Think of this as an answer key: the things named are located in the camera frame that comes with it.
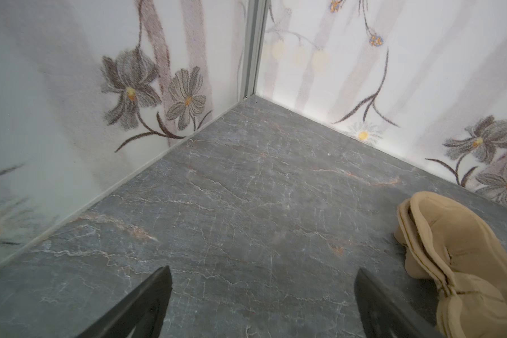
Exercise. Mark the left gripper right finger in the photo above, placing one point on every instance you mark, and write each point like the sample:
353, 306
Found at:
385, 315

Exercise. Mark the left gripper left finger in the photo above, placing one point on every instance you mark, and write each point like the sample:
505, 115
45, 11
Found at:
141, 313

